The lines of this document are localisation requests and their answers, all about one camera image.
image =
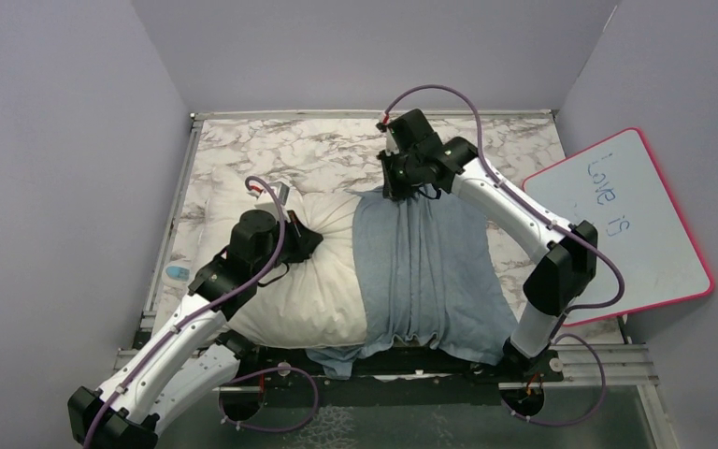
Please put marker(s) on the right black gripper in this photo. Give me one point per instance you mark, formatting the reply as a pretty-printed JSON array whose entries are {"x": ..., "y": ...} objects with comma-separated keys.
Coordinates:
[{"x": 394, "y": 188}]

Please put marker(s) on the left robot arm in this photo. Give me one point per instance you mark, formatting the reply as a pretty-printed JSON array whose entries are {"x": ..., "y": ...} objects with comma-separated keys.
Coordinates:
[{"x": 193, "y": 352}]

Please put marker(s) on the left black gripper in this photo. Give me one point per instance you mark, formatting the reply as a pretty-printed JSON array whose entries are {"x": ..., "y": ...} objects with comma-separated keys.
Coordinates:
[{"x": 304, "y": 239}]

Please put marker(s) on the pink framed whiteboard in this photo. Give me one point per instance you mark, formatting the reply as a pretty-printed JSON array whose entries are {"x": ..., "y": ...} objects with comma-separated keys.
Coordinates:
[{"x": 617, "y": 186}]

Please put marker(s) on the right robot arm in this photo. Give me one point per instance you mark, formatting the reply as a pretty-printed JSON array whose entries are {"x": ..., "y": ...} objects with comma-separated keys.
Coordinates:
[{"x": 563, "y": 252}]

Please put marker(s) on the patchwork and blue pillowcase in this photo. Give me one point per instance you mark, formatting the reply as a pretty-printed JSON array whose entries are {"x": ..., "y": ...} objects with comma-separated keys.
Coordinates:
[{"x": 425, "y": 274}]

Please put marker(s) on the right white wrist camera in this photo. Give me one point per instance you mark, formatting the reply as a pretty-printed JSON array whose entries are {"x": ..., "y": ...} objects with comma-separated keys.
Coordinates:
[{"x": 390, "y": 144}]

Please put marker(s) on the white pillow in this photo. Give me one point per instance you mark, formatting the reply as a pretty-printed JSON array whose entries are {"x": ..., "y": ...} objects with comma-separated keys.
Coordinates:
[{"x": 316, "y": 303}]

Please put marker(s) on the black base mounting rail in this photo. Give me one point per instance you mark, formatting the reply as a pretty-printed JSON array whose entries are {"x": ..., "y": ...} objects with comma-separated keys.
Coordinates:
[{"x": 401, "y": 376}]

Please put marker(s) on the blue packaged toothbrush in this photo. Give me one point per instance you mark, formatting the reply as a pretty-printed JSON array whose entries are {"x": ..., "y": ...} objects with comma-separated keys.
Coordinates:
[{"x": 177, "y": 273}]

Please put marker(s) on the aluminium table frame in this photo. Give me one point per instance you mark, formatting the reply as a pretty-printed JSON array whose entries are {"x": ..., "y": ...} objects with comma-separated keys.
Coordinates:
[{"x": 608, "y": 395}]

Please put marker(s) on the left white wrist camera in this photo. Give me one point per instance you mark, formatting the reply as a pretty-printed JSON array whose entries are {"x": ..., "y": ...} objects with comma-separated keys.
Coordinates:
[{"x": 266, "y": 199}]

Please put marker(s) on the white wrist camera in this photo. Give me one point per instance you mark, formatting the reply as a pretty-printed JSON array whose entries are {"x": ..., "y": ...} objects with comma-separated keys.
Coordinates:
[
  {"x": 266, "y": 199},
  {"x": 390, "y": 144}
]

